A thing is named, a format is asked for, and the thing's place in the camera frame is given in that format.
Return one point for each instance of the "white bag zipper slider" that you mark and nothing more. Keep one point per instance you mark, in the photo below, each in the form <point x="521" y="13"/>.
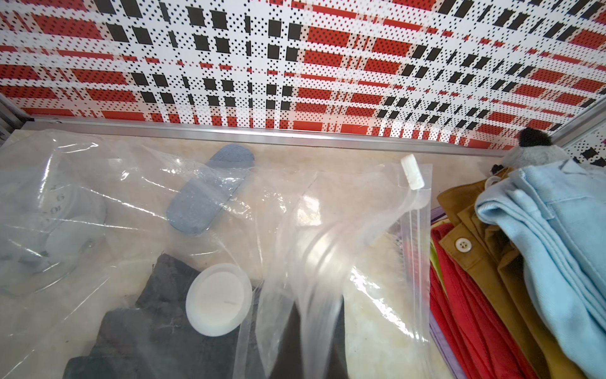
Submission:
<point x="412" y="172"/>

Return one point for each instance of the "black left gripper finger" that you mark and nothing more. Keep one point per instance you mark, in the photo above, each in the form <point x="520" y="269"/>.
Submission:
<point x="308" y="345"/>

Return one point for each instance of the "brown trousers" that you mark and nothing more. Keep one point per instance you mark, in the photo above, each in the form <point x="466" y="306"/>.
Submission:
<point x="485" y="253"/>

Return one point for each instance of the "clear plastic vacuum bag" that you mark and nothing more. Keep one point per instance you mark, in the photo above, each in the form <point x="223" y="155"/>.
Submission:
<point x="293" y="226"/>

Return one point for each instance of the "light blue garment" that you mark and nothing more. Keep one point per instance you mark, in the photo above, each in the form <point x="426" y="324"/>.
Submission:
<point x="555" y="215"/>

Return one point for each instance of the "purple trousers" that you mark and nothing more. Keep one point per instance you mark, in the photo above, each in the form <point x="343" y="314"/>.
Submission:
<point x="437" y="214"/>

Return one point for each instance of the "white vacuum bag valve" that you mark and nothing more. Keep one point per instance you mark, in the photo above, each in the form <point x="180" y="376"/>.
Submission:
<point x="219" y="300"/>

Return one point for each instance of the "white alarm clock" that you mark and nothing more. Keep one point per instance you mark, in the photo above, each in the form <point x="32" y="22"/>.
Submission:
<point x="42" y="240"/>

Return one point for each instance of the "lime green trousers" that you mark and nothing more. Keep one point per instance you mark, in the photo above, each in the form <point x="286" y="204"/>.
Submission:
<point x="435" y="262"/>

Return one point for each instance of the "grey white plush toy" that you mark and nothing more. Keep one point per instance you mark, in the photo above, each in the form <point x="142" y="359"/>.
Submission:
<point x="535" y="149"/>

